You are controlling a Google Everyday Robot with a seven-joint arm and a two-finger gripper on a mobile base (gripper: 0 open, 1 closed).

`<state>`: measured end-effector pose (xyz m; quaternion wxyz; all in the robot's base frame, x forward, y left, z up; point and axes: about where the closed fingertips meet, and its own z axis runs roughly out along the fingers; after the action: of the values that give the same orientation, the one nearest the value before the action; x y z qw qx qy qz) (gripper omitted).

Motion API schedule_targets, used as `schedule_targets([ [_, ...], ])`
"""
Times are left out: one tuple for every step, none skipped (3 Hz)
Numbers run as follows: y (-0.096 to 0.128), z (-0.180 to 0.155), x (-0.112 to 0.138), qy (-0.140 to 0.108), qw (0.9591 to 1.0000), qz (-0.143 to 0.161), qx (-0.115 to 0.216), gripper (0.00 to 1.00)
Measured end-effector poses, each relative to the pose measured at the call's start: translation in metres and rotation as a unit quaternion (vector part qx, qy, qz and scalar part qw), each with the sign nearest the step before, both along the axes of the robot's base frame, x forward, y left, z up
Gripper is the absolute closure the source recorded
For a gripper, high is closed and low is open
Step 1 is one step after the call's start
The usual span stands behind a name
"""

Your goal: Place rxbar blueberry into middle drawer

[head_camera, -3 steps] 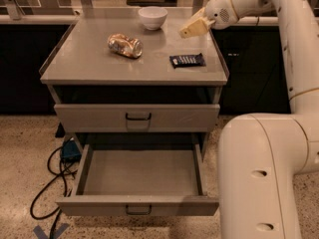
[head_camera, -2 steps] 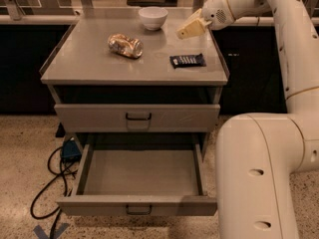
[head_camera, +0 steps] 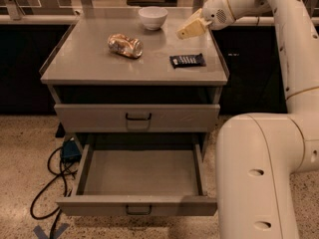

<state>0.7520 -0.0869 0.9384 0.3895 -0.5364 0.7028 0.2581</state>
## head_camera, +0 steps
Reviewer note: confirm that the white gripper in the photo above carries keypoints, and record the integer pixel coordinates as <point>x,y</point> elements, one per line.
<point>215,13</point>

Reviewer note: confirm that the dark blue rxbar wrapper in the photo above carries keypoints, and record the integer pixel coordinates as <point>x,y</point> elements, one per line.
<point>185,61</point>

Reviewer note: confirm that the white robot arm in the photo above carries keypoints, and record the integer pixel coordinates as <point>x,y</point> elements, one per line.
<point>257,153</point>

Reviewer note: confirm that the grey drawer cabinet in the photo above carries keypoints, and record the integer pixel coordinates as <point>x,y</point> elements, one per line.
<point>86,72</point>

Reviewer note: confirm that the closed upper grey drawer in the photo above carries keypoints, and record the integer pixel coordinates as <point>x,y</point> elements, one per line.
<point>143,118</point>

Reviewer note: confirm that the open lower grey drawer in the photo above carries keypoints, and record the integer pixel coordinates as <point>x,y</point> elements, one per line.
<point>165,180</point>

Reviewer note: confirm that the white ceramic bowl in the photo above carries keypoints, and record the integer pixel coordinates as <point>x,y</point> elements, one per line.
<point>153,17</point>

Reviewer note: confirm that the crushed gold soda can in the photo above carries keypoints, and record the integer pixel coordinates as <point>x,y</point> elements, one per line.
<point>125,46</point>

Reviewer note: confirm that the blue power box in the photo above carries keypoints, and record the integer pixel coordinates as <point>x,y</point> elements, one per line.
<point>70,152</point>

